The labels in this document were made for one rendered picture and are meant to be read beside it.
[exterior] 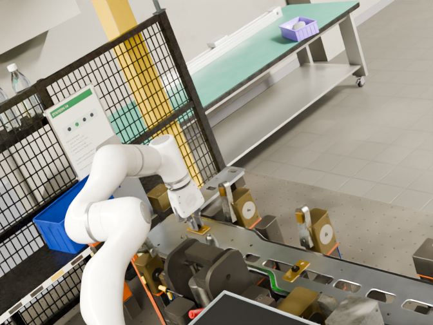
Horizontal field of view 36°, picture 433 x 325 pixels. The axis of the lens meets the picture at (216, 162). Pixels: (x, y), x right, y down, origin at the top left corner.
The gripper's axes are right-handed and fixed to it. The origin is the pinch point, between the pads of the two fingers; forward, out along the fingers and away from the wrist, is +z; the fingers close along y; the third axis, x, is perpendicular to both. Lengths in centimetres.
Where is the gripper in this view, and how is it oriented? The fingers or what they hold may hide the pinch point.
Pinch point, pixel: (195, 222)
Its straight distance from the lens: 219.7
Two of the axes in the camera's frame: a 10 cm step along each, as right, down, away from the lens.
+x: -6.7, -1.0, 7.4
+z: 3.3, 8.4, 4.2
